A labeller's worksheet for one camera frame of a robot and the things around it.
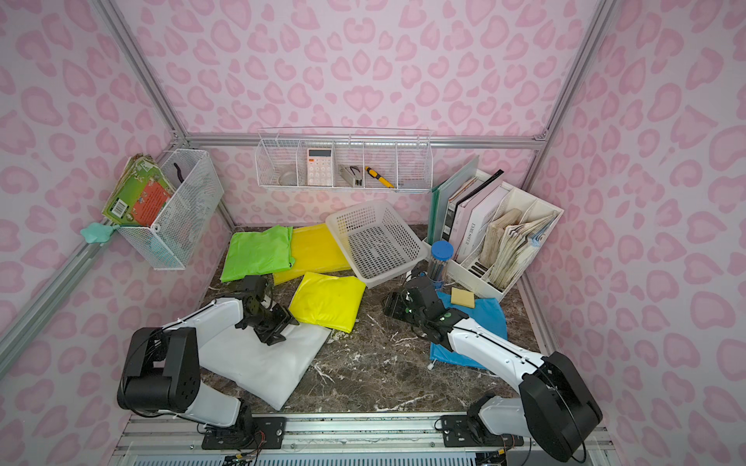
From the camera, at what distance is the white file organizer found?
852 mm

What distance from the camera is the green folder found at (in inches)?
35.2

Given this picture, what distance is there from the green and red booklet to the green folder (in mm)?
758

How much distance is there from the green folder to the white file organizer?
0.39 ft

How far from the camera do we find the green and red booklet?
2.22 feet
